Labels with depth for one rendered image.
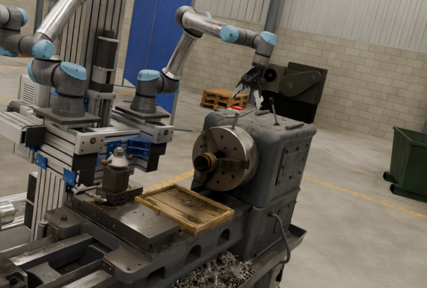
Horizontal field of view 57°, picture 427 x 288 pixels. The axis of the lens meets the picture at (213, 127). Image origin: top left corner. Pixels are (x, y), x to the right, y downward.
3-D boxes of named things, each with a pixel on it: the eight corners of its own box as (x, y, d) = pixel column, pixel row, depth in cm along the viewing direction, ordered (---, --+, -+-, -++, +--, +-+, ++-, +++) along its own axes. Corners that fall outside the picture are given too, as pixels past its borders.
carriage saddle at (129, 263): (100, 205, 167) (102, 191, 166) (185, 253, 143) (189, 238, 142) (35, 224, 142) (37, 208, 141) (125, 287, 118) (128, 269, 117)
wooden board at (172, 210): (173, 189, 199) (175, 182, 198) (232, 218, 181) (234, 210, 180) (130, 203, 174) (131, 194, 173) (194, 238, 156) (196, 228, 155)
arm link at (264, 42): (267, 31, 188) (281, 36, 182) (260, 54, 191) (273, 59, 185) (257, 28, 182) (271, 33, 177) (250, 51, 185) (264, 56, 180)
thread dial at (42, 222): (43, 241, 146) (46, 217, 144) (49, 245, 144) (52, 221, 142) (34, 245, 143) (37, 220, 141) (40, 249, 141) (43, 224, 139)
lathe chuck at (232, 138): (194, 170, 210) (211, 116, 202) (243, 199, 195) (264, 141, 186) (184, 173, 202) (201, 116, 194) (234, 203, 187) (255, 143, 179)
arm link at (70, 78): (75, 96, 177) (79, 67, 174) (48, 89, 180) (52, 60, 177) (89, 94, 189) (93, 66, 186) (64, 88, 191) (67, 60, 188)
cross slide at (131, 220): (100, 192, 164) (101, 182, 163) (178, 236, 142) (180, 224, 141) (65, 201, 150) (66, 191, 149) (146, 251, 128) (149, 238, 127)
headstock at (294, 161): (239, 161, 271) (252, 107, 263) (304, 186, 246) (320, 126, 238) (187, 177, 221) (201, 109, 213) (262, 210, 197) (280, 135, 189)
